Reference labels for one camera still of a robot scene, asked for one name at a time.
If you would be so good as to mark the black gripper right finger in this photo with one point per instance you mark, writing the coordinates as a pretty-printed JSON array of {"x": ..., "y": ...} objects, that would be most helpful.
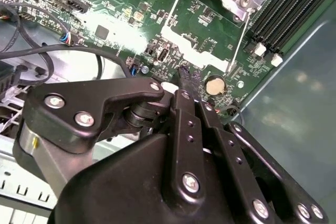
[{"x": 233, "y": 150}]

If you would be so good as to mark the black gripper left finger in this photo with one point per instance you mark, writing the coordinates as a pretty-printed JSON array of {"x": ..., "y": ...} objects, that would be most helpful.
[{"x": 78, "y": 103}]

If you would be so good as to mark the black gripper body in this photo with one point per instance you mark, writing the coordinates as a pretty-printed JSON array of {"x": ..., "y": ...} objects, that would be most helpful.
[{"x": 118, "y": 195}]

